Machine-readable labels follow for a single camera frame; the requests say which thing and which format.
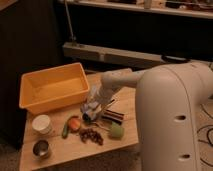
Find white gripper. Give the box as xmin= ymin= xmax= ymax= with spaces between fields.
xmin=86 ymin=86 xmax=110 ymax=113

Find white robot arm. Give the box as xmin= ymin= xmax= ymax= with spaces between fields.
xmin=95 ymin=62 xmax=213 ymax=171

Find white paper cup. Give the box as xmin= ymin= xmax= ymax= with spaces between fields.
xmin=32 ymin=115 xmax=52 ymax=134

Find metal cup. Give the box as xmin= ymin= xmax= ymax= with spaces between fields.
xmin=33 ymin=140 xmax=51 ymax=158

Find blue cloth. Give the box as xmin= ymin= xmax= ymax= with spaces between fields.
xmin=80 ymin=86 xmax=99 ymax=113

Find brown striped block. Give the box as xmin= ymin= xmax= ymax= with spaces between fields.
xmin=101 ymin=110 xmax=124 ymax=124

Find green sponge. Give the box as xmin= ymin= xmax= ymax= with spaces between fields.
xmin=109 ymin=123 xmax=124 ymax=139

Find orange carrot toy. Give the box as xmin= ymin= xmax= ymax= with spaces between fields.
xmin=68 ymin=118 xmax=81 ymax=131

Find brown grape bunch toy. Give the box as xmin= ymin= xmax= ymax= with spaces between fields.
xmin=79 ymin=128 xmax=104 ymax=145

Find green cucumber toy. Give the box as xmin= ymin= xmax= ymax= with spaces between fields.
xmin=62 ymin=121 xmax=69 ymax=139

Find yellow plastic bin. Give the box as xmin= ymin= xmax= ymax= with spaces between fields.
xmin=19 ymin=63 xmax=90 ymax=114

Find grey metal pole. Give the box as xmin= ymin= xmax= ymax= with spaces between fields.
xmin=64 ymin=0 xmax=77 ymax=44

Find grey metal rail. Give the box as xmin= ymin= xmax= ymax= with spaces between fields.
xmin=62 ymin=41 xmax=213 ymax=71

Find black floor cables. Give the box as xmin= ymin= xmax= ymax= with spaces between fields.
xmin=196 ymin=103 xmax=213 ymax=168

